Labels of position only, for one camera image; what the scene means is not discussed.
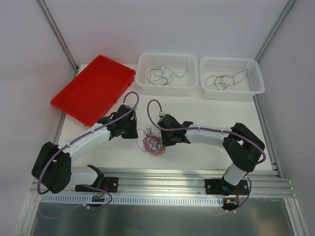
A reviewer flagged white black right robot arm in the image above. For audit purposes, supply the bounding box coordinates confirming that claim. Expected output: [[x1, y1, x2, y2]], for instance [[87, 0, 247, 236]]
[[157, 114, 265, 194]]

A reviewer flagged dark purple wire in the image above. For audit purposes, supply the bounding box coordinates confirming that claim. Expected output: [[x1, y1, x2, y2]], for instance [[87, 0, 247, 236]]
[[147, 65, 174, 87], [147, 66, 189, 84]]

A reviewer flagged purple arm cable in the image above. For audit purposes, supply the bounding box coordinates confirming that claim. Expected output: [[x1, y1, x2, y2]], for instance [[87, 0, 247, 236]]
[[36, 91, 140, 195], [147, 99, 266, 180]]

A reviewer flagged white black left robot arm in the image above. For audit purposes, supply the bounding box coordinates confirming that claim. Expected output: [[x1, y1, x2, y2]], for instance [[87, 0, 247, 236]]
[[31, 104, 138, 195]]

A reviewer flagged pink purple wire bundle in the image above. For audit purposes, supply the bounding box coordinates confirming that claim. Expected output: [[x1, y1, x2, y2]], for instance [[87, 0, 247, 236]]
[[136, 126, 167, 157]]

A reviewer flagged white basket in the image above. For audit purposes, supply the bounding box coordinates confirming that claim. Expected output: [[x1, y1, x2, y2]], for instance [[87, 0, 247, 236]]
[[199, 57, 265, 101], [136, 53, 198, 96]]

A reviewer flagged white basket right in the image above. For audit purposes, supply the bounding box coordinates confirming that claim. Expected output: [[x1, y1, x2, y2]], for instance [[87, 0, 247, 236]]
[[199, 57, 265, 101]]

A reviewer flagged white basket middle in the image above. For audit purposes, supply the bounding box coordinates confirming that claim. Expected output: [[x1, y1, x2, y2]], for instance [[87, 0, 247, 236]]
[[136, 53, 198, 96]]

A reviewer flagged white slotted cable duct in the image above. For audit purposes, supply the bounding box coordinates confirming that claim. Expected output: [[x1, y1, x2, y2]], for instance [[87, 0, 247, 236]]
[[41, 194, 223, 207]]

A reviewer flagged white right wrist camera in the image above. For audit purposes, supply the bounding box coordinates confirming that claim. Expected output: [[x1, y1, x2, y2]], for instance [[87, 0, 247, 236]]
[[158, 112, 170, 117]]

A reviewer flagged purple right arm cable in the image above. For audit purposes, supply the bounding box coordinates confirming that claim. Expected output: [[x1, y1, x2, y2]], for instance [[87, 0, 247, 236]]
[[147, 99, 266, 180]]

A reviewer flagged red plastic tray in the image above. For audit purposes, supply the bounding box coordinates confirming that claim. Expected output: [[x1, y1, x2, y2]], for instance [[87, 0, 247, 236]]
[[51, 55, 136, 127]]

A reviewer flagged aluminium rail base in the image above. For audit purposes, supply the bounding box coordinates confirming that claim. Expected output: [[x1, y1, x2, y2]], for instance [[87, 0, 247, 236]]
[[29, 167, 295, 197]]

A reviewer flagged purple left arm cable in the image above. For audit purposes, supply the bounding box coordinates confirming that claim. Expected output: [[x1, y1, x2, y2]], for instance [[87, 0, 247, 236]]
[[36, 91, 140, 195]]

